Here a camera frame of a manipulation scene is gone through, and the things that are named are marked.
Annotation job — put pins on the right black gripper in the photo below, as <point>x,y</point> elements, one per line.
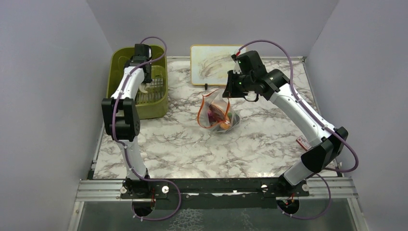
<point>230,91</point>

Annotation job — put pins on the clear zip bag orange zipper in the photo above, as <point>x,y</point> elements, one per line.
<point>204,118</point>

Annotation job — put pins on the orange toy carrot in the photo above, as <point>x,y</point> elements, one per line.
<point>225,125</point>

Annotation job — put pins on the olive green plastic bin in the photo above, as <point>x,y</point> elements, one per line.
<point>154,103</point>

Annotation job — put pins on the white toy mushroom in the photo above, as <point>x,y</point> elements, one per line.
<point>144,87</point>

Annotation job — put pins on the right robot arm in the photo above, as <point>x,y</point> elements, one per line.
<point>251,75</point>

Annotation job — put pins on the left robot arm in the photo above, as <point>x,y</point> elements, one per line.
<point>122,122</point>

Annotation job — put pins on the framed painting on stand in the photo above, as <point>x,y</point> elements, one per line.
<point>210,63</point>

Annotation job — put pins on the small red white card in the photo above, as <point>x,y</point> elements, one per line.
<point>302,141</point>

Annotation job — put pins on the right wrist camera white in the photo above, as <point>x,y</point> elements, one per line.
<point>236,69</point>

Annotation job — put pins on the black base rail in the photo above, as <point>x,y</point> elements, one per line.
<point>210,193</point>

